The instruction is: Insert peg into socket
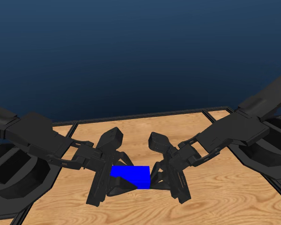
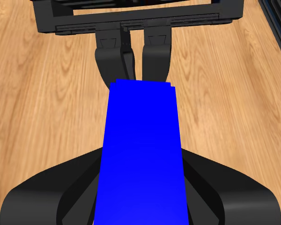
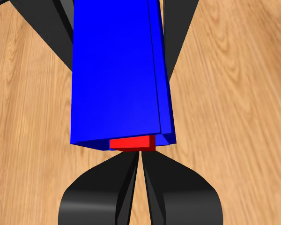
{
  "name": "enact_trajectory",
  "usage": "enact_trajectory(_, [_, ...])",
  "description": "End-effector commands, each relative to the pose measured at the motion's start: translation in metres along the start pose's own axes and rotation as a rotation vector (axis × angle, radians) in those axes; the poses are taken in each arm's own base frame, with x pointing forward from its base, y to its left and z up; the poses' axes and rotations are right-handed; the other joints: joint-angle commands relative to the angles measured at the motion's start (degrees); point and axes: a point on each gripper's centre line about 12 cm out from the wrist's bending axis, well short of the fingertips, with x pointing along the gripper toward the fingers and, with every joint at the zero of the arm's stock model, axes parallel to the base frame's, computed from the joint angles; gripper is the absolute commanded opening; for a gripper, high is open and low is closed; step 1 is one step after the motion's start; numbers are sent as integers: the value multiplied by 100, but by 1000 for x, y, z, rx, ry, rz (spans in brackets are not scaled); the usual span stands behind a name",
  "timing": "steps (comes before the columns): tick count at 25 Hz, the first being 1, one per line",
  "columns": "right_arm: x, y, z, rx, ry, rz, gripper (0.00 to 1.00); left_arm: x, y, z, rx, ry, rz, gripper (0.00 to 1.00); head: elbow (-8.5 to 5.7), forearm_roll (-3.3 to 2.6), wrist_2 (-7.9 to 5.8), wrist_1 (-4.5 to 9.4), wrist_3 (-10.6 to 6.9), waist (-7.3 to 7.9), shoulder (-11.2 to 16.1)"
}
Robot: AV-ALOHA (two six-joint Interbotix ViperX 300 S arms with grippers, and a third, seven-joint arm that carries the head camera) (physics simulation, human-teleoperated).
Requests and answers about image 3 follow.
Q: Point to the blue hollow socket block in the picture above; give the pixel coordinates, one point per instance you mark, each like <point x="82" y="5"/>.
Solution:
<point x="114" y="70"/>

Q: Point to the thin red peg bar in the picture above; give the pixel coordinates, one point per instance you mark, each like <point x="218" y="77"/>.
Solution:
<point x="131" y="143"/>

